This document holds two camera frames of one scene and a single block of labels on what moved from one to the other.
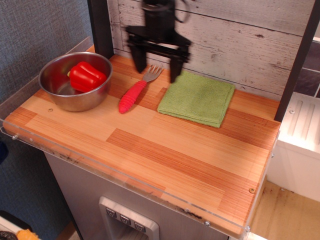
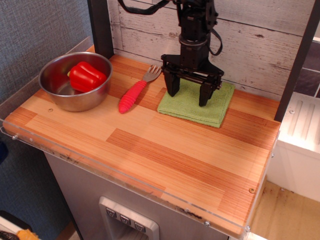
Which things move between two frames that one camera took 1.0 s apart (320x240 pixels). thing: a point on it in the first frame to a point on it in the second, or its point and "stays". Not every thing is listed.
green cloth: (196, 98) stays
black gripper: (158, 36) to (193, 64)
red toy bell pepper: (84, 78) stays
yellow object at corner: (26, 234) stays
